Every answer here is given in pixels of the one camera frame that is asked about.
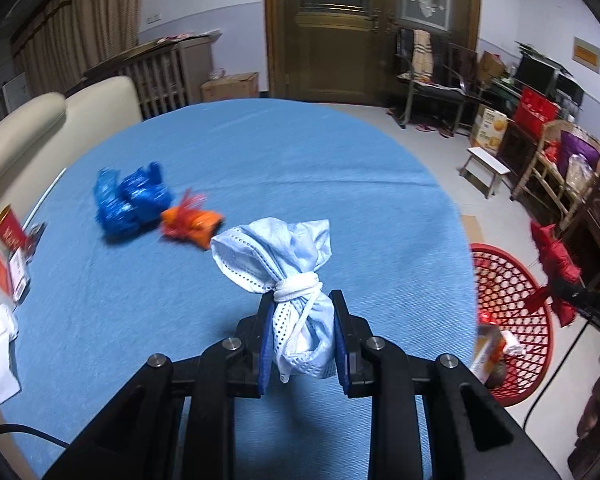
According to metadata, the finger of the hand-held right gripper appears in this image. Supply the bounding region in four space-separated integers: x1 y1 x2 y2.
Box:
550 277 595 312

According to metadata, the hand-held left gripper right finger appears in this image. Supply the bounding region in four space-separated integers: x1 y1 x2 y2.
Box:
328 290 561 480

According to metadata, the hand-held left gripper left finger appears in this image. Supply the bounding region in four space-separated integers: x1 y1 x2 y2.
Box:
45 294 276 480

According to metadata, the dark red plastic bag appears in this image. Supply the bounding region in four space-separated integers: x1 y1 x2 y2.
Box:
522 220 584 329

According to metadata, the red plastic mesh basket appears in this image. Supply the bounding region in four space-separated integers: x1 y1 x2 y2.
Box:
467 242 556 408

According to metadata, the blue face mask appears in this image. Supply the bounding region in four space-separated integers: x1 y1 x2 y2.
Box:
210 217 339 384

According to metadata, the dark brown fleece clothing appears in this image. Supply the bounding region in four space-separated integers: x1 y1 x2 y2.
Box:
567 345 600 478

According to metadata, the flat cardboard sheet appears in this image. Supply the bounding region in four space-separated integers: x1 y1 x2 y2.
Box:
462 215 487 247

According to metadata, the wicker armchair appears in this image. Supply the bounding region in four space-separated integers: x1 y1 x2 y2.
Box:
511 120 600 228

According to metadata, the purple cushion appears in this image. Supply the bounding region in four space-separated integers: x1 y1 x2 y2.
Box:
560 132 600 177

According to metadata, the orange plastic bag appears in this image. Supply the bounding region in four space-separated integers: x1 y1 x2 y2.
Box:
159 189 226 251

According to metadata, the small wooden stool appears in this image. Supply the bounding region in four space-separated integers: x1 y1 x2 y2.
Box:
458 146 511 200

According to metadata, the orange print carton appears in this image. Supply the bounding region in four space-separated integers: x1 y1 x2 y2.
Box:
470 105 509 157

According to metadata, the red gift box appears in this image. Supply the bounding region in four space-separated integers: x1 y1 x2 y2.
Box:
512 87 562 136

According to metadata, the blue plastic bag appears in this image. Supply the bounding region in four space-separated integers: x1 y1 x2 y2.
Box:
95 161 174 241

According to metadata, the black monitor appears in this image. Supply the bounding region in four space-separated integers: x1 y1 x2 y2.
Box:
514 54 562 97

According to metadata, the open cardboard box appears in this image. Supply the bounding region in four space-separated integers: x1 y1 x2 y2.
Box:
477 50 507 85

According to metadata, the dark wooden chair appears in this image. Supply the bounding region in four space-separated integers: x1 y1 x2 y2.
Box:
394 27 477 137

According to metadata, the dark snack packet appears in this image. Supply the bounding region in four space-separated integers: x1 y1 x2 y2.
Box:
27 222 47 252

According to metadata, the small white box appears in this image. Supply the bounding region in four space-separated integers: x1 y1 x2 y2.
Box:
7 247 32 304

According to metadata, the brown cardboard box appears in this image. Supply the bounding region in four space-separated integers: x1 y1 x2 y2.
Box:
201 72 260 104

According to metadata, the thin white stick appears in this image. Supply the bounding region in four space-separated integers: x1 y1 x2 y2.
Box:
22 170 69 227

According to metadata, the red paper cup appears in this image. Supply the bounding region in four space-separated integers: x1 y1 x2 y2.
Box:
0 204 31 254

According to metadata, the striped scarf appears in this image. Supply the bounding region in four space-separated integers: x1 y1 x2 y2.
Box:
412 30 434 79

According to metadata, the wooden double door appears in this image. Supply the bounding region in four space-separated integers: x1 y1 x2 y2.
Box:
264 0 482 107

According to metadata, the wooden radiator cover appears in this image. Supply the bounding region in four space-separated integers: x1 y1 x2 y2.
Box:
82 32 223 122

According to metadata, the beige leather sofa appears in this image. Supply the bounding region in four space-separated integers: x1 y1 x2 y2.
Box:
0 76 144 221

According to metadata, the beige curtain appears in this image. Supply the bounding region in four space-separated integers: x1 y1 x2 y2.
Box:
10 0 152 82

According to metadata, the thin black cable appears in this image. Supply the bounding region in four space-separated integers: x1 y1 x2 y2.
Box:
524 321 597 428

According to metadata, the yellow wall sign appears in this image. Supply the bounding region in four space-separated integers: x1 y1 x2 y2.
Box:
572 36 600 72

